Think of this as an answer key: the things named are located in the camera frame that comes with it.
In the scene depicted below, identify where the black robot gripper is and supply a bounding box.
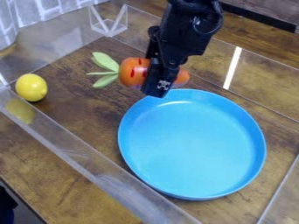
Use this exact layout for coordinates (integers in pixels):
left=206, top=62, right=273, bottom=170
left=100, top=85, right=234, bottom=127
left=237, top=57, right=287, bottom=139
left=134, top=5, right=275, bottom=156
left=142, top=3, right=223, bottom=98

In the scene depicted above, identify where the orange toy carrot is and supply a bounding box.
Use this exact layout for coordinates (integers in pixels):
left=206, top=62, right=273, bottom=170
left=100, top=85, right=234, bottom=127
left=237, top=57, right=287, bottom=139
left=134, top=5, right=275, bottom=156
left=86, top=51, right=192, bottom=90

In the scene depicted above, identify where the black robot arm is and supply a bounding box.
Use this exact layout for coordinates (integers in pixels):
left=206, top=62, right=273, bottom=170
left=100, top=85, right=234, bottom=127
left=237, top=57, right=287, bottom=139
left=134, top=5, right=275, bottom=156
left=142, top=0, right=224, bottom=98

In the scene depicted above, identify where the blue round plastic tray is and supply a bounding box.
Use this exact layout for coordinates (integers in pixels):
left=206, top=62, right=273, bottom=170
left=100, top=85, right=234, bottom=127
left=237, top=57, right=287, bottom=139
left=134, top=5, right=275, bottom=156
left=118, top=89, right=267, bottom=200

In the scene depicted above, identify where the clear acrylic back barrier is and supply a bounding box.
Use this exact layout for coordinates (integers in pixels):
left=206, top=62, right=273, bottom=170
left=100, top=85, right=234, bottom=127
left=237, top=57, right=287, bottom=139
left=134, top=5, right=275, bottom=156
left=0, top=3, right=299, bottom=122

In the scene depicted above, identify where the clear acrylic barrier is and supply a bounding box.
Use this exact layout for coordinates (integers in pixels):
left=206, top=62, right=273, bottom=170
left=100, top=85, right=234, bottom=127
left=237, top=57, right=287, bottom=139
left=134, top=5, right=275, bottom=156
left=0, top=85, right=202, bottom=224
left=0, top=3, right=299, bottom=122

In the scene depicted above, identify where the yellow toy lemon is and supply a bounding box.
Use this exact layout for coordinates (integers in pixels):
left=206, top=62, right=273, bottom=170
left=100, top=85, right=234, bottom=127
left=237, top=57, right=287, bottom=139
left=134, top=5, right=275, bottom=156
left=15, top=73, right=48, bottom=102

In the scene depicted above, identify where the clear acrylic front barrier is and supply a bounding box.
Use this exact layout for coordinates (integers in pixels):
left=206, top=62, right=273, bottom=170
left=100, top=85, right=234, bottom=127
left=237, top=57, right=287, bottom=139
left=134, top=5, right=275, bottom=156
left=0, top=85, right=202, bottom=224

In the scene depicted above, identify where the clear acrylic corner bracket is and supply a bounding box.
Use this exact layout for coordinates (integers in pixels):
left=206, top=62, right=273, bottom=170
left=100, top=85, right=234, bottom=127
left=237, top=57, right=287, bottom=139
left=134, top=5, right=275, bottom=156
left=88, top=4, right=128, bottom=38

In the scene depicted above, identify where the black cable loop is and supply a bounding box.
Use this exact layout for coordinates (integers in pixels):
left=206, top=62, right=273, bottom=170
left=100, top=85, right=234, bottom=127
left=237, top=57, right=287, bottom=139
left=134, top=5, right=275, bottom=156
left=167, top=0, right=227, bottom=37

